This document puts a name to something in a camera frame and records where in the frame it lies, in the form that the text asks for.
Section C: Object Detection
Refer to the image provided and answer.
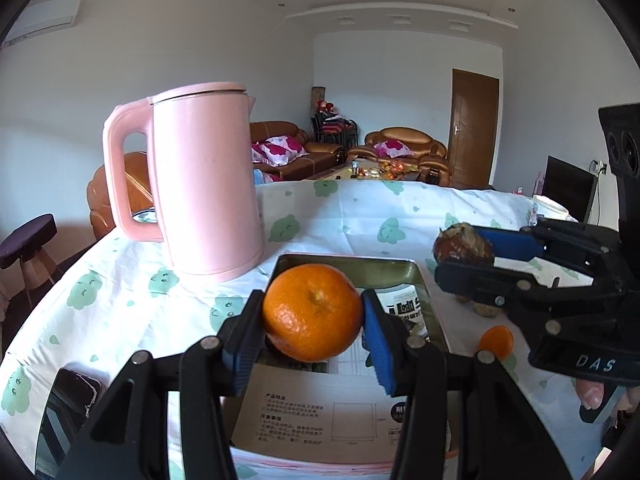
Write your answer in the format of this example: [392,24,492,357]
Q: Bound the white mug with purple print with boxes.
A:
[530,195,578,226]

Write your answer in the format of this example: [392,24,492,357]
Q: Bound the person's right hand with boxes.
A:
[574,379,609,412]

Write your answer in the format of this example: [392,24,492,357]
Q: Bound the white cloud-print tablecloth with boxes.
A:
[0,178,621,480]

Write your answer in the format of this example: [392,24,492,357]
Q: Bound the printed paper leaflet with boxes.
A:
[232,285,451,461]

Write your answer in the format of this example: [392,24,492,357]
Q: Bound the pink electric kettle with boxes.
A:
[102,81,266,288]

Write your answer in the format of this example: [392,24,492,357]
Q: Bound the brown leather armchair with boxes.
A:
[346,127,448,186]

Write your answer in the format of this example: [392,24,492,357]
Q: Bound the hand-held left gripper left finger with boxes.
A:
[57,289,266,480]

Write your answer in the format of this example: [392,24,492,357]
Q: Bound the brown leather seat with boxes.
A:
[87,152,166,241]

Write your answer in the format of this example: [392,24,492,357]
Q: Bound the black television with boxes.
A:
[542,156,596,223]

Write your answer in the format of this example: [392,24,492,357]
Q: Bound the dark purple stool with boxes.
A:
[0,214,58,291]

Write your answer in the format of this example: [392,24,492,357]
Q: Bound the coffee table with snacks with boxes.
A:
[305,160,423,183]

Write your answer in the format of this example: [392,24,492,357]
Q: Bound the white air conditioner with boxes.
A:
[2,0,83,46]

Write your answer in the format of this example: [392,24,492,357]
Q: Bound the brown wooden door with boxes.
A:
[446,68,501,188]

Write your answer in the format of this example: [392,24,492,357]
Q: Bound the orange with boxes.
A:
[262,263,363,363]
[478,325,516,361]

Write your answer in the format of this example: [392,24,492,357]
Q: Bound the brown leather sofa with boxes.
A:
[249,121,346,181]

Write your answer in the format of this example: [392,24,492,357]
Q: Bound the black smartphone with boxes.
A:
[35,367,101,478]

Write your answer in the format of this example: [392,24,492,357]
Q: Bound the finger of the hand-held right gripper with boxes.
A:
[472,219,622,282]
[433,258,627,334]

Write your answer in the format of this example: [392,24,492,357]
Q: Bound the brown wrinkled fruit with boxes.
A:
[432,222,497,267]

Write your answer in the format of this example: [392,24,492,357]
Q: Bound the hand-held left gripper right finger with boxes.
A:
[361,289,573,480]

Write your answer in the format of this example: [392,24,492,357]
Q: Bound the metal tray with paper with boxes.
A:
[220,253,458,476]

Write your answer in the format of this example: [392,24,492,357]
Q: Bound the black chairs with red clothes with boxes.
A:
[311,109,358,150]

